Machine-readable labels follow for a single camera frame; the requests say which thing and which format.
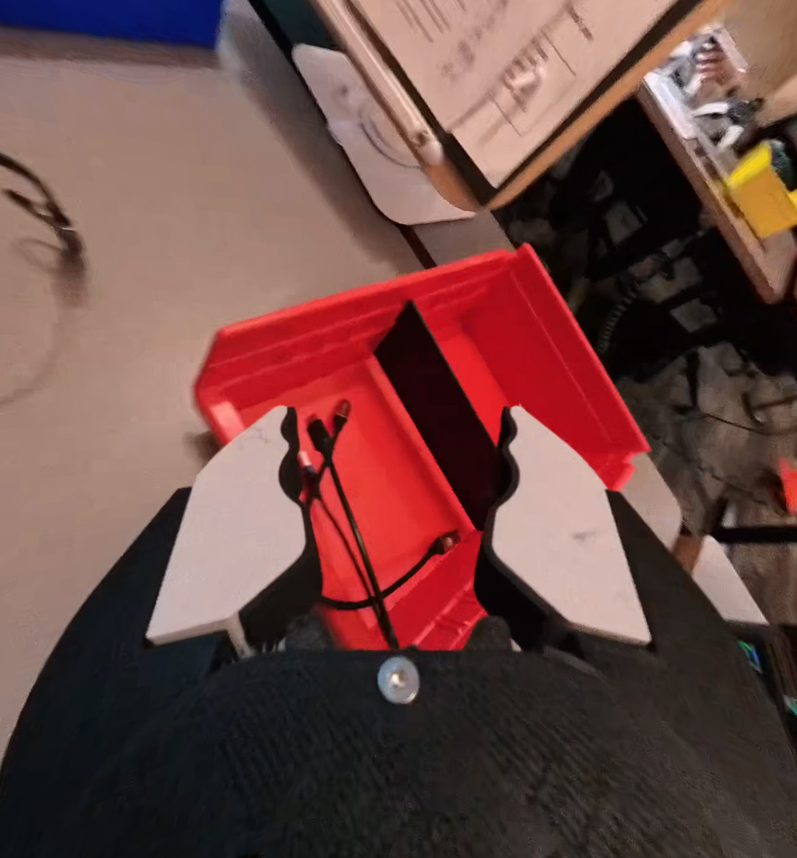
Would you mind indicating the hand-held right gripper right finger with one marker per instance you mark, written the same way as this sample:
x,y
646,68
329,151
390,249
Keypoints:
x,y
559,536

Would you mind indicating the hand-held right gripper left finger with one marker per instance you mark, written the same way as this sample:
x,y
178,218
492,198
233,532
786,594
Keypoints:
x,y
231,536

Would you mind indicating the red storage bin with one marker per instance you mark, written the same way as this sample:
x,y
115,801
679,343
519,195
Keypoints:
x,y
492,315

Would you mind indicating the blue storage bin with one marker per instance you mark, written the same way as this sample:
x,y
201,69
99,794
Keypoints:
x,y
103,17

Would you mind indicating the black bin divider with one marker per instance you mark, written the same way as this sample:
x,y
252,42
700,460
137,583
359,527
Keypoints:
x,y
432,402

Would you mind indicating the black computer case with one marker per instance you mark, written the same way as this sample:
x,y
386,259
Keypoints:
x,y
794,670

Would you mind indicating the document stand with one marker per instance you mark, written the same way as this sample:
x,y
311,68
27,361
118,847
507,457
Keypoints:
x,y
398,181

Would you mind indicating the cluttered wooden table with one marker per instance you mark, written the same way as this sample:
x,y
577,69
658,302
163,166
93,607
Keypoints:
x,y
707,174

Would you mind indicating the yellow storage bin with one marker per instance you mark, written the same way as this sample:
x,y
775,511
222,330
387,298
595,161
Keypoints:
x,y
764,194

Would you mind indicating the instruction paper sheet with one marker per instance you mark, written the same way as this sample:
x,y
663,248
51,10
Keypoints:
x,y
506,67

